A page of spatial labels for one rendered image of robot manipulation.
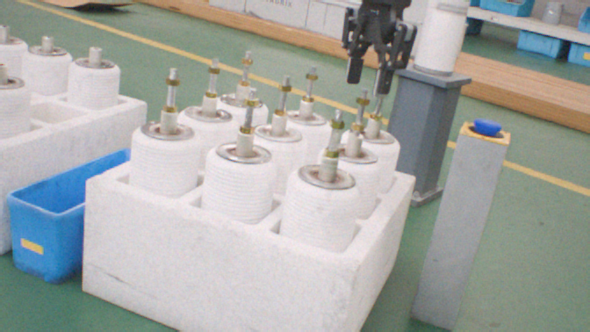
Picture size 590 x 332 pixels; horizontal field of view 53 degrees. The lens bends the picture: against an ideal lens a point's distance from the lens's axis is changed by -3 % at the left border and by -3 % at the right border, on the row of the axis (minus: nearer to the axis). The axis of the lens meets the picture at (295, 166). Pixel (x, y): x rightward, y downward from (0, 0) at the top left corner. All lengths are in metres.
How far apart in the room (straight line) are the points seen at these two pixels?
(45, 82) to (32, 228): 0.40
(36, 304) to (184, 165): 0.29
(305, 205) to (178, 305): 0.24
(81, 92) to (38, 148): 0.20
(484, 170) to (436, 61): 0.54
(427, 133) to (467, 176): 0.51
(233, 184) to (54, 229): 0.28
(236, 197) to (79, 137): 0.40
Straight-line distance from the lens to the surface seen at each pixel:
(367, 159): 0.88
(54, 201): 1.06
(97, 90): 1.19
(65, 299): 0.95
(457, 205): 0.93
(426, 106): 1.40
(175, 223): 0.81
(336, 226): 0.76
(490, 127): 0.91
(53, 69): 1.26
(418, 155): 1.43
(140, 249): 0.86
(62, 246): 0.94
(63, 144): 1.08
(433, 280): 0.98
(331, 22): 3.33
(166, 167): 0.84
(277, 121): 0.91
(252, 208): 0.80
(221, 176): 0.79
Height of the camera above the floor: 0.53
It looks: 20 degrees down
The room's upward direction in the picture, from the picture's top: 10 degrees clockwise
